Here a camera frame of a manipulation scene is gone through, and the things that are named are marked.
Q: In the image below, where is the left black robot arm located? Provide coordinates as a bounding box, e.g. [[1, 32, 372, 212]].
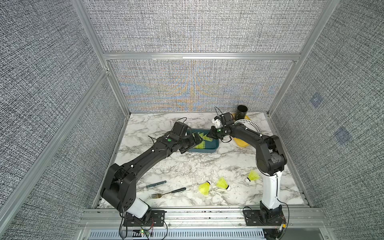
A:
[[101, 133, 203, 222]]

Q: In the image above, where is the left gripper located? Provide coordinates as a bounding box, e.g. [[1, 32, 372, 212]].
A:
[[177, 131, 203, 154]]

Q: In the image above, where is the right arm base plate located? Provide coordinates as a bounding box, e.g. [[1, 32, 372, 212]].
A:
[[243, 208, 287, 227]]

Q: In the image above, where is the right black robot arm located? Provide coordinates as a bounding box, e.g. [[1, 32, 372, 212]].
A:
[[208, 123, 287, 225]]

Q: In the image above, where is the yellow shuttlecock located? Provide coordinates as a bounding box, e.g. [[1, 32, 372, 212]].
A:
[[216, 177, 230, 191], [198, 181, 211, 196], [195, 141, 206, 149], [200, 133, 213, 142]]

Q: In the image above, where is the yellow shuttlecock right edge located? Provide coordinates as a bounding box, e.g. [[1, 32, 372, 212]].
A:
[[246, 170, 260, 183]]

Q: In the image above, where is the black handled fork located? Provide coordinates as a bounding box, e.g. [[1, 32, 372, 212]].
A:
[[151, 187, 187, 199]]

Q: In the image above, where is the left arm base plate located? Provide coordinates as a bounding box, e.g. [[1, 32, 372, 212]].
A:
[[123, 210, 166, 228]]

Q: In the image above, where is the yellow tray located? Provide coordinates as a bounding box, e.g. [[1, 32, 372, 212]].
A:
[[231, 113, 251, 148]]

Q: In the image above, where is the black cup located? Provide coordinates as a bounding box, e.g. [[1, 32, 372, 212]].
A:
[[235, 105, 248, 121]]

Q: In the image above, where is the white patterned bowl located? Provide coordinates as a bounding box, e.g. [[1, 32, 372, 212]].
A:
[[235, 119, 262, 134]]

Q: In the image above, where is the aluminium front rail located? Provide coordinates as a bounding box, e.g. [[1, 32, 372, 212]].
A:
[[78, 205, 331, 230]]

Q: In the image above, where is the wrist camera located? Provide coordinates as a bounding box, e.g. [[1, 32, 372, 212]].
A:
[[169, 122, 189, 139], [212, 113, 235, 128]]

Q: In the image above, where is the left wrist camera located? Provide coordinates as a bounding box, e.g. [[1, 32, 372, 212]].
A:
[[169, 122, 189, 139]]

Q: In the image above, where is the teal storage box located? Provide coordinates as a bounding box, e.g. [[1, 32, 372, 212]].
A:
[[187, 129, 219, 154]]

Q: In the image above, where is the teal pen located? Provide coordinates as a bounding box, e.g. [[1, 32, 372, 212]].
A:
[[146, 181, 167, 189]]

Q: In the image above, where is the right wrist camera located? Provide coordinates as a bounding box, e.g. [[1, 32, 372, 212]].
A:
[[212, 113, 235, 128]]

